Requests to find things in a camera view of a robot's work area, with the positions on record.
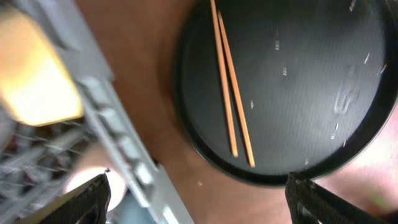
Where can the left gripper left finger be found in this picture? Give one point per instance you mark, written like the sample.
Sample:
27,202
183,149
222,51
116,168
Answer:
71,208

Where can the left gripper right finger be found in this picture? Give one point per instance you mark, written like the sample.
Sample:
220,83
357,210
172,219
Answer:
310,203

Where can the pink cup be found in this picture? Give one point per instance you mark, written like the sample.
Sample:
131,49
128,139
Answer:
106,183

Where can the light blue cup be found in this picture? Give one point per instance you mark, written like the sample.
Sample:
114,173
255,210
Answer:
129,212

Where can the wooden chopstick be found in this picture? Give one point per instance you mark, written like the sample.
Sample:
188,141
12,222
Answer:
224,81
237,95

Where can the yellow bowl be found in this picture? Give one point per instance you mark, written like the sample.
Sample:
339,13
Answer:
36,87

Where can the grey dishwasher rack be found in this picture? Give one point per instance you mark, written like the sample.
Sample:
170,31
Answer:
36,161

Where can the round black tray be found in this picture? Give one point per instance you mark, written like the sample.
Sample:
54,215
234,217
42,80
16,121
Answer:
317,78

